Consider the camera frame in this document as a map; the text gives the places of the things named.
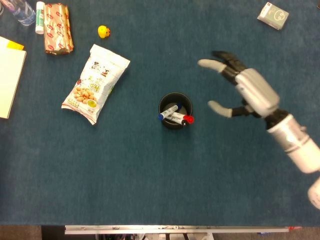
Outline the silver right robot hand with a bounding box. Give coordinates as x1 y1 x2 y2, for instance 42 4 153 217
197 50 281 120

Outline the red marker pen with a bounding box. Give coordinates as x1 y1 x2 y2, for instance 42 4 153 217
174 111 195 125

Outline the black marker pen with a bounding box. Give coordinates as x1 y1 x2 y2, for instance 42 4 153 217
167 113 188 126

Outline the blue marker pen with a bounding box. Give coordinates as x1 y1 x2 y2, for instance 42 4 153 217
157 101 183 121

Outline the black round cup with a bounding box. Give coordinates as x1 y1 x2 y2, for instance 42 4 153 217
158 91 194 130

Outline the grey-green tissue pack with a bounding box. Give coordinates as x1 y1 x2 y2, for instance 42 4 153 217
257 1 290 31

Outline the blue felt table mat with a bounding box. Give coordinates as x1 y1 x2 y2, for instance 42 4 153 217
0 0 320 227

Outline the white peanut snack bag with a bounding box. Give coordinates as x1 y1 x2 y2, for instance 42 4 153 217
61 43 131 126

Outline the yellow rubber duck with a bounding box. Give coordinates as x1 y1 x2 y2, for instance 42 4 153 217
97 24 111 39

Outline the golden foil snack pack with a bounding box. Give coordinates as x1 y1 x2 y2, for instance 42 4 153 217
43 2 75 56

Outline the white glue stick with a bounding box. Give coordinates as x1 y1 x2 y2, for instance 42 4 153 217
35 1 46 35

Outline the clear plastic water bottle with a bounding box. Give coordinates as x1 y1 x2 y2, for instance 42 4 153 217
1 0 37 27

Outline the yellow sticky note pad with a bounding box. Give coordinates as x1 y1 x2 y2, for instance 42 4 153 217
6 40 25 51

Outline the white paper notepad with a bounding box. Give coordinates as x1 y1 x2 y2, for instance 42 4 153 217
0 36 27 120

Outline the aluminium table edge rail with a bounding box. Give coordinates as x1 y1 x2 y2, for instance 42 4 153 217
64 224 290 235

